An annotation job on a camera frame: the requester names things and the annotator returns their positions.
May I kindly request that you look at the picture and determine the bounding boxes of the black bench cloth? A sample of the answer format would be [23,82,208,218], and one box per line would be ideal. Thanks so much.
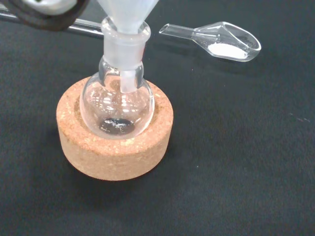
[0,0,315,236]

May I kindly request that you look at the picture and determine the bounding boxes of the glass weighing funnel with powder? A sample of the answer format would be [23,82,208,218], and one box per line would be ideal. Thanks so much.
[158,21,262,62]

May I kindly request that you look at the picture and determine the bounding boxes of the cork ring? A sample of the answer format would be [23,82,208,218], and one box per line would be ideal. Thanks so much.
[56,75,174,182]

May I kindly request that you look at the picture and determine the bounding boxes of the clear round-bottom flask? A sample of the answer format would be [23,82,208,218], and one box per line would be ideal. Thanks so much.
[79,16,156,140]

